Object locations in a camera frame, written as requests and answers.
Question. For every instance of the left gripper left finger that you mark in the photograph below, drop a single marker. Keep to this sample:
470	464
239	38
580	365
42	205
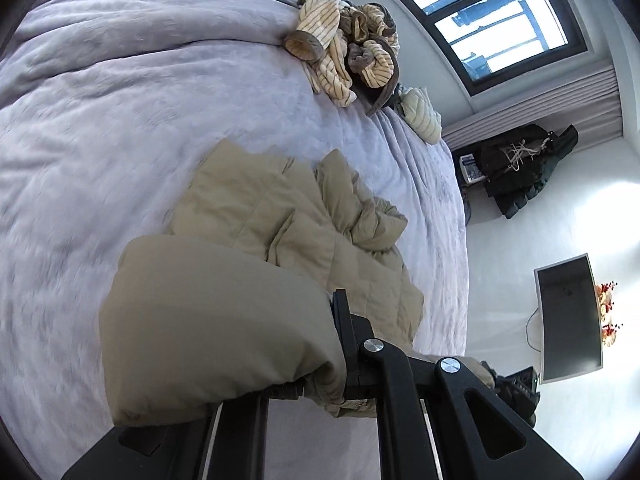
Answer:
228	443

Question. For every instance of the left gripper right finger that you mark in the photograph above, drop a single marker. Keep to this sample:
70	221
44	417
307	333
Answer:
437	420

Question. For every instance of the beige puffer coat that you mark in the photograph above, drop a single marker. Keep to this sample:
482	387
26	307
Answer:
235	298

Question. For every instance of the dark clothes pile on chair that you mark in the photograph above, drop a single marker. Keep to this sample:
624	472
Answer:
518	164

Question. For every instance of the black monitor screen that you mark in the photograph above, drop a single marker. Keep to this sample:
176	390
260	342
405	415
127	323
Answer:
570	320

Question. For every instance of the red flower bouquet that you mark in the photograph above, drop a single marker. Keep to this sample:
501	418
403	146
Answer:
609	328

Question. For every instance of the grey window curtain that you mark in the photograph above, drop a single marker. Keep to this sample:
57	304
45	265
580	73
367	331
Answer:
588	98

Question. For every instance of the striped cream brown garment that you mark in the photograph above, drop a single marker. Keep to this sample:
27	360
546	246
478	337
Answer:
347	50

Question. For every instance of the black framed window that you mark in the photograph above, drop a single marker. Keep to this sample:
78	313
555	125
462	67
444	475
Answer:
489	42

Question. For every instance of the lavender bed quilt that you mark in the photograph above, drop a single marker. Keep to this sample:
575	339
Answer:
107	108

